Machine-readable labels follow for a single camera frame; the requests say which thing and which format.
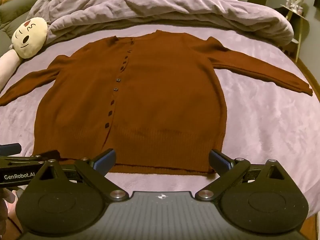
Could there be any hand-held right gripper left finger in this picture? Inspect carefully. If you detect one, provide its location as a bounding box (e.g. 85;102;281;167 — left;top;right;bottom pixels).
32;148;129;203

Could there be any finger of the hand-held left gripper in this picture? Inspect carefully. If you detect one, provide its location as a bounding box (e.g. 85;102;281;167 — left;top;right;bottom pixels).
0;143;22;155
0;150;61;167

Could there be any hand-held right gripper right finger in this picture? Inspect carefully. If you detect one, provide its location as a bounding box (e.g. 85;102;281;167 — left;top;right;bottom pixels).
195;149;292;202

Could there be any brown knit cardigan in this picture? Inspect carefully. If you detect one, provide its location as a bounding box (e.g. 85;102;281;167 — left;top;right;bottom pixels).
0;29;314;174

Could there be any person's left hand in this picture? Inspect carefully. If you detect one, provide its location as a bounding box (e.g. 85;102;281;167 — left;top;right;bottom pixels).
0;187;18;228

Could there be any purple bed sheet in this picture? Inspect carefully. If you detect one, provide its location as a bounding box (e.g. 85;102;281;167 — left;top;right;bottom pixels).
0;24;320;227

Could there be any cream long plush toy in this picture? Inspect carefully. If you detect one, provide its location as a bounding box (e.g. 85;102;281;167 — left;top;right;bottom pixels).
0;17;48;91

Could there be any green sofa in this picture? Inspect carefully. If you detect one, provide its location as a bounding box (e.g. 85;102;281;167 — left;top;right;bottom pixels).
0;0;55;55

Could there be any gold side table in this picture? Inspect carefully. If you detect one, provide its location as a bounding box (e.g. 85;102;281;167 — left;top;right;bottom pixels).
280;4;310;63

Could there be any purple duvet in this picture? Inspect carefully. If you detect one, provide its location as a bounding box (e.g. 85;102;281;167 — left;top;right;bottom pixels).
32;0;294;47

